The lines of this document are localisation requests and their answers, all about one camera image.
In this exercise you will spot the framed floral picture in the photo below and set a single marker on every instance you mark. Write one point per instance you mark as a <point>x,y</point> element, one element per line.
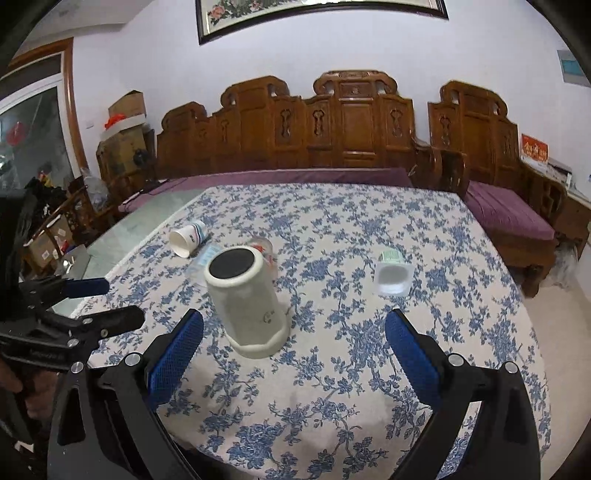
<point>277,14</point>

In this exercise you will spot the white paper cup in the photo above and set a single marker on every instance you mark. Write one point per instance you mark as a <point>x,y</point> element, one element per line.
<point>187,237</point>

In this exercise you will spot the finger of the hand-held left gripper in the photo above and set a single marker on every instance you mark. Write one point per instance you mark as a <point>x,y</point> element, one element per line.
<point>115,319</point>
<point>87,287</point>

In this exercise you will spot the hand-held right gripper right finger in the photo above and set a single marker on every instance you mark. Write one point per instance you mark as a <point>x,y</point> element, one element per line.
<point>413,357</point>

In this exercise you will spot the clear plastic wrapper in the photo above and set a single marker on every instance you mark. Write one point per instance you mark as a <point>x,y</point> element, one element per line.
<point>199,264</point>

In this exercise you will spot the square purple seat cushion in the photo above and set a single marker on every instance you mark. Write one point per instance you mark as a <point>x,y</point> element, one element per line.
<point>503,207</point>

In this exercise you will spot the blue floral tablecloth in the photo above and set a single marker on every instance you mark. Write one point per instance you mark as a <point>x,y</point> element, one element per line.
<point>346,230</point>

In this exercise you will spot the wall electrical panel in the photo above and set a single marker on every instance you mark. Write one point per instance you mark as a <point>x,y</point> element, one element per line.
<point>570,67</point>

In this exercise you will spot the wooden side table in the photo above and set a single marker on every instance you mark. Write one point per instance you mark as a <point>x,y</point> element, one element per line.
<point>561,194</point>

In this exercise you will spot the wooden door frame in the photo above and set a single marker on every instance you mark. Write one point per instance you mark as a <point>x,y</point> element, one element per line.
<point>69,101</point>

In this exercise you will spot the person's left hand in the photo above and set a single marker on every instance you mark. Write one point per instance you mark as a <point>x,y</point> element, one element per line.
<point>39,392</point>

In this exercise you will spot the open cardboard box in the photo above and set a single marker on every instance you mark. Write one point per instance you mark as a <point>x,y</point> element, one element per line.
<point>48,242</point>

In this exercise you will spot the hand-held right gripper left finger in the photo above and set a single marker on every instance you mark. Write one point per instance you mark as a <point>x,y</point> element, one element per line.
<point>178,355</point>

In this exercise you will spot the large cardboard box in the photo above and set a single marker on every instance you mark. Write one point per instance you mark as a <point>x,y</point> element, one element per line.
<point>121,150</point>

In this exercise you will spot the carved wooden sofa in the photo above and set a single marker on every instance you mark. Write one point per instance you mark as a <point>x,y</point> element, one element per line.
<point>351,124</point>

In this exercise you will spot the clear plastic cup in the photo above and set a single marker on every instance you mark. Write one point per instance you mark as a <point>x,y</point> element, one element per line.
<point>392,277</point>

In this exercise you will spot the red desk calendar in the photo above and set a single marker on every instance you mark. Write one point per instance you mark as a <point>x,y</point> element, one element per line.
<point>534,148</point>

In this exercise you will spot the wooden chair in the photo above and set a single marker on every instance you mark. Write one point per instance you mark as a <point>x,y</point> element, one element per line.
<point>87,207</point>

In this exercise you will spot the cream ceramic mug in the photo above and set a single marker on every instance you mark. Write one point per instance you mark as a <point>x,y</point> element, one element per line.
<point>244,304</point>

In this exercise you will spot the white flat box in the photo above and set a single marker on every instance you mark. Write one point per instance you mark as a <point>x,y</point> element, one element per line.
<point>127,127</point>

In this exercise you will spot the long purple seat cushion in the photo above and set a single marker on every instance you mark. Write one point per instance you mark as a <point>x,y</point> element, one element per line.
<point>277,177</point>

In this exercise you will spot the clear glass cup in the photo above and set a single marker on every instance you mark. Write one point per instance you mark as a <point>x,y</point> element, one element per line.
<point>266,244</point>

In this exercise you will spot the carved wooden armchair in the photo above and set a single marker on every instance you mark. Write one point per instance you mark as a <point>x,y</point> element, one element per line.
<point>480,134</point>

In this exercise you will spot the small cardboard box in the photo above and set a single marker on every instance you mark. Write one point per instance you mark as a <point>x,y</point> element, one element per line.
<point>129,104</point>

